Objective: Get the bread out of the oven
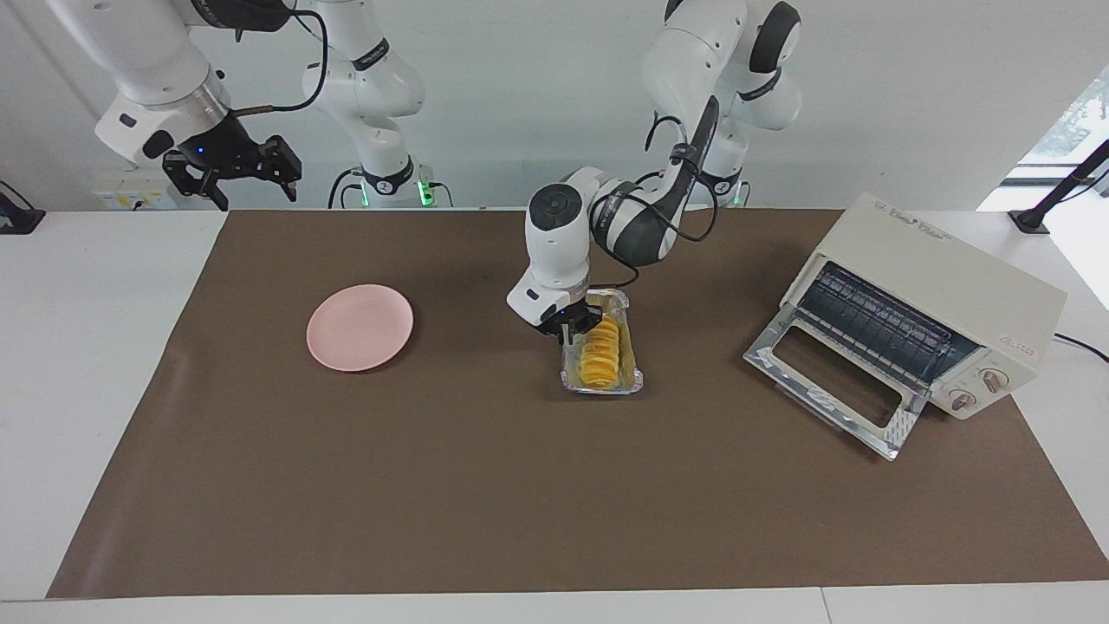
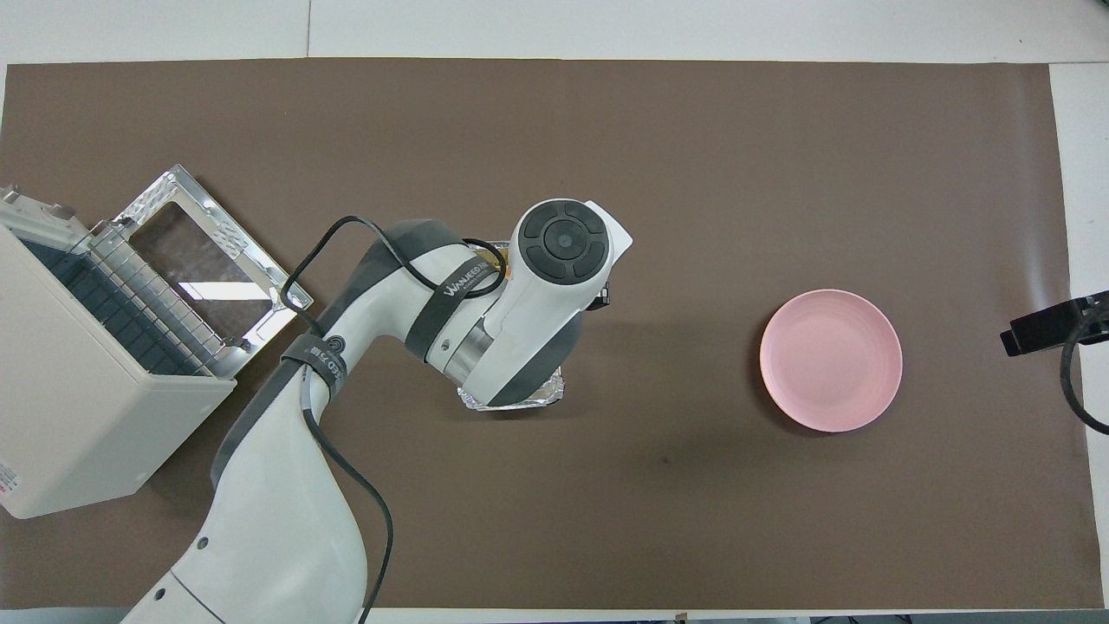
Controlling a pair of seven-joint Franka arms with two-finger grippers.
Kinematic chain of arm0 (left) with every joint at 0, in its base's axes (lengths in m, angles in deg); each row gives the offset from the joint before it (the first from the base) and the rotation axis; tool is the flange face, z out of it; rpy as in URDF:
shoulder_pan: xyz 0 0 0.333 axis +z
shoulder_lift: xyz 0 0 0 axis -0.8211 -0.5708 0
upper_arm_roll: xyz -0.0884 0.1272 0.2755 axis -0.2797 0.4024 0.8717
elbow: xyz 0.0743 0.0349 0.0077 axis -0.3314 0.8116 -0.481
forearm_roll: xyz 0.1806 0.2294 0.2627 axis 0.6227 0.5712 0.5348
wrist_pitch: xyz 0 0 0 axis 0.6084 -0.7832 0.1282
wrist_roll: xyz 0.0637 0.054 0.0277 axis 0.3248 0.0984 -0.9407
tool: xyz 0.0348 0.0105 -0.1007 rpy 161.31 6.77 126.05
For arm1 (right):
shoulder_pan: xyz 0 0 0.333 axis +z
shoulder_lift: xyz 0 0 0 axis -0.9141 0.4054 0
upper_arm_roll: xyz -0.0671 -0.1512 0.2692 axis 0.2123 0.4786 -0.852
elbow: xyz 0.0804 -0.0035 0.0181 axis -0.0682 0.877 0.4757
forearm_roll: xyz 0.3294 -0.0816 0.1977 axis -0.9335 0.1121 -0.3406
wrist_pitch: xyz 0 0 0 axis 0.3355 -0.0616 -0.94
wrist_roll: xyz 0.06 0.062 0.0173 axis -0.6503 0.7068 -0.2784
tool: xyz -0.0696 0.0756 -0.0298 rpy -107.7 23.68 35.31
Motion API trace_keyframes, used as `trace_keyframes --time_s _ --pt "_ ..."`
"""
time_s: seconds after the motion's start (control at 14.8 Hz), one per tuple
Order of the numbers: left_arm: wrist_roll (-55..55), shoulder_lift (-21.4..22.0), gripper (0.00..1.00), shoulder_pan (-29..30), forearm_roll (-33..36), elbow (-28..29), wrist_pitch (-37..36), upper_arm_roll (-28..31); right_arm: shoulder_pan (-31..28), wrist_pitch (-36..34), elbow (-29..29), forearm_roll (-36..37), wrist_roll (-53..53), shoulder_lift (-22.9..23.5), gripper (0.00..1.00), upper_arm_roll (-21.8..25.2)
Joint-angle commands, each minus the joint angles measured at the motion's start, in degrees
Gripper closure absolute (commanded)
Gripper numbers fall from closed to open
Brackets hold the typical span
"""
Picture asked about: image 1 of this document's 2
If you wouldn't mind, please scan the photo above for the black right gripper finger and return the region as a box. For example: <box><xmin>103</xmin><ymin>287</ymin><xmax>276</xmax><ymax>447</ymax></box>
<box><xmin>163</xmin><ymin>151</ymin><xmax>230</xmax><ymax>212</ymax></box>
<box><xmin>259</xmin><ymin>135</ymin><xmax>303</xmax><ymax>204</ymax></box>

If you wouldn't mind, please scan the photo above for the yellow braided bread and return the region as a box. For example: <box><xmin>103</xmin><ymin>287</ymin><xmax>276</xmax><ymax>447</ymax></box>
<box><xmin>578</xmin><ymin>315</ymin><xmax>623</xmax><ymax>392</ymax></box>

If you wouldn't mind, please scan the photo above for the aluminium foil tray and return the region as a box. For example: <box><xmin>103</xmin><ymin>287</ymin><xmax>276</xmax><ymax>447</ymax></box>
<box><xmin>560</xmin><ymin>289</ymin><xmax>645</xmax><ymax>398</ymax></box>

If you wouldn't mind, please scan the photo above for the glass oven door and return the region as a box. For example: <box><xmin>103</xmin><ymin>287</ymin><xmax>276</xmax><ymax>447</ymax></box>
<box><xmin>743</xmin><ymin>305</ymin><xmax>931</xmax><ymax>461</ymax></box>

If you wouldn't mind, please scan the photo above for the white toaster oven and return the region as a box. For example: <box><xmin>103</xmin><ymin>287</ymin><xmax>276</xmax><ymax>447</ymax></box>
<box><xmin>779</xmin><ymin>192</ymin><xmax>1069</xmax><ymax>422</ymax></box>

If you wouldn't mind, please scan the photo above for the brown table mat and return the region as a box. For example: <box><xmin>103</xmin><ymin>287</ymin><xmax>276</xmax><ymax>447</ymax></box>
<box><xmin>46</xmin><ymin>208</ymin><xmax>1109</xmax><ymax>600</ymax></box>

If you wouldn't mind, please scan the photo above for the black table clamp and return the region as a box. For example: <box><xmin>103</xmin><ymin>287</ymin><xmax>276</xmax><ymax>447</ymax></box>
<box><xmin>0</xmin><ymin>179</ymin><xmax>47</xmax><ymax>236</ymax></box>

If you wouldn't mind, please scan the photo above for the pink round plate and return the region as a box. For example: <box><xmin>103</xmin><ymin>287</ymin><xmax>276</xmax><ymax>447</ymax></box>
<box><xmin>306</xmin><ymin>283</ymin><xmax>415</xmax><ymax>374</ymax></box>

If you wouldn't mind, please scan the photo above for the black right arm base cable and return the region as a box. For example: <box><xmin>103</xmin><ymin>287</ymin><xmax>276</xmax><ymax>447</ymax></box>
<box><xmin>327</xmin><ymin>166</ymin><xmax>360</xmax><ymax>210</ymax></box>

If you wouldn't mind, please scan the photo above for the white wall power socket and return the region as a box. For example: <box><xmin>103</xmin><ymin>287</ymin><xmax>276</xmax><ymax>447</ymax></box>
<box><xmin>91</xmin><ymin>178</ymin><xmax>177</xmax><ymax>211</ymax></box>

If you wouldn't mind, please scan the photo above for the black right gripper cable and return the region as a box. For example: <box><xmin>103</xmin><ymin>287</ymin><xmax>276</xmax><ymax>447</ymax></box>
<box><xmin>232</xmin><ymin>7</ymin><xmax>331</xmax><ymax>119</ymax></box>

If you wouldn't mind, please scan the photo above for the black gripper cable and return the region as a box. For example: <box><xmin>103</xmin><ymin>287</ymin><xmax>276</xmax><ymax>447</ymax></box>
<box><xmin>589</xmin><ymin>113</ymin><xmax>722</xmax><ymax>289</ymax></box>
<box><xmin>232</xmin><ymin>7</ymin><xmax>331</xmax><ymax>119</ymax></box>

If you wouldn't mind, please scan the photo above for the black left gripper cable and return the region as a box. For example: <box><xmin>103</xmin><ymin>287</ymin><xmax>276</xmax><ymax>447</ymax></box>
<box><xmin>589</xmin><ymin>113</ymin><xmax>722</xmax><ymax>289</ymax></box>

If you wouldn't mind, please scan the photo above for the metal oven wire rack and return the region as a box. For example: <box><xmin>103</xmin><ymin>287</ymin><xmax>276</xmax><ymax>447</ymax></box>
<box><xmin>795</xmin><ymin>263</ymin><xmax>982</xmax><ymax>388</ymax></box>

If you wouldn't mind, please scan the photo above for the black camera stand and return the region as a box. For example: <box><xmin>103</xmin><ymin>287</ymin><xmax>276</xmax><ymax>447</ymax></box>
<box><xmin>1008</xmin><ymin>139</ymin><xmax>1109</xmax><ymax>236</ymax></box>

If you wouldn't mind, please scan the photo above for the black oven power cable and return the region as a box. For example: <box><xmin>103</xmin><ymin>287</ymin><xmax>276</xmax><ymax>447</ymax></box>
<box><xmin>1053</xmin><ymin>333</ymin><xmax>1109</xmax><ymax>364</ymax></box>

